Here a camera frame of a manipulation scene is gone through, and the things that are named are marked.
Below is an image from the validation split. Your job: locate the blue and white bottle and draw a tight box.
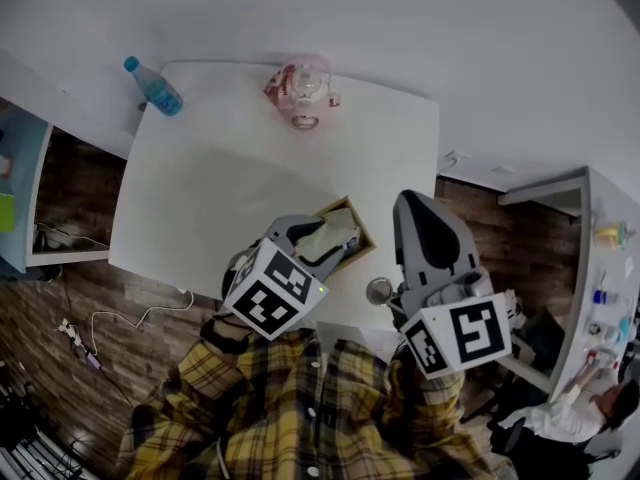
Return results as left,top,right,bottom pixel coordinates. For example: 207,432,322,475
591,287,622,308

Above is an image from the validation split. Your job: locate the green rectangular block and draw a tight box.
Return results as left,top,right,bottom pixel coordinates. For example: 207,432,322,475
0,192,18,233

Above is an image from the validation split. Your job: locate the clear plastic bag pack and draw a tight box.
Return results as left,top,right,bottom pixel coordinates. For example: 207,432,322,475
293,207,362,265

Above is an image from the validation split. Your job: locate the black metal stand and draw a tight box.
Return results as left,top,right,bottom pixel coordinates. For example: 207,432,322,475
0,361,57,480

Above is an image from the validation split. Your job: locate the yellow cup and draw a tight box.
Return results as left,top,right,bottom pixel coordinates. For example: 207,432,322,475
593,219,631,252

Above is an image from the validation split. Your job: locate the clear blue-label water bottle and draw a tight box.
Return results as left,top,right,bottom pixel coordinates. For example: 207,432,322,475
123,55,185,118

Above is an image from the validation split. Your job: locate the white desk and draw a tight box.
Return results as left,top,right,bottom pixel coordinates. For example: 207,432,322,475
496,164,640,405

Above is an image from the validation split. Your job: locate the wooden box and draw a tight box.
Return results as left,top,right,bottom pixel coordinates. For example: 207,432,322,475
311,195,378,272

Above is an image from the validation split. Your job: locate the person's left forearm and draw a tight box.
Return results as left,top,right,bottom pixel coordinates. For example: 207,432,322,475
171,311,259,410

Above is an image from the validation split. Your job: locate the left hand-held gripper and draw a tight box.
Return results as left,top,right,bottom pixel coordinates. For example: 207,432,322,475
222,214,352,342

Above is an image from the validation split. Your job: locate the yellow plaid shirt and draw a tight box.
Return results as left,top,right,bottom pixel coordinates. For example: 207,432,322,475
116,326,497,480

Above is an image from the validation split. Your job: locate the white cable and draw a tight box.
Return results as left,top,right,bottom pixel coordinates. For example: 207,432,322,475
90,288,196,355

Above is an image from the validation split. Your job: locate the white striped shoe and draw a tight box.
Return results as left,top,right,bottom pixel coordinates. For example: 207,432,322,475
502,289,525,329

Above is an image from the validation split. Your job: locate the round metal cup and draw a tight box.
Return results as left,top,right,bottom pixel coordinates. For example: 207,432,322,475
365,276,398,311

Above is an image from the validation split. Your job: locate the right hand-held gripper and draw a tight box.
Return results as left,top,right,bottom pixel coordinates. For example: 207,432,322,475
391,189,514,381

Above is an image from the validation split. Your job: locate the person's right forearm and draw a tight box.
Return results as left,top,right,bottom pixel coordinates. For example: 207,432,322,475
388,361,467,442

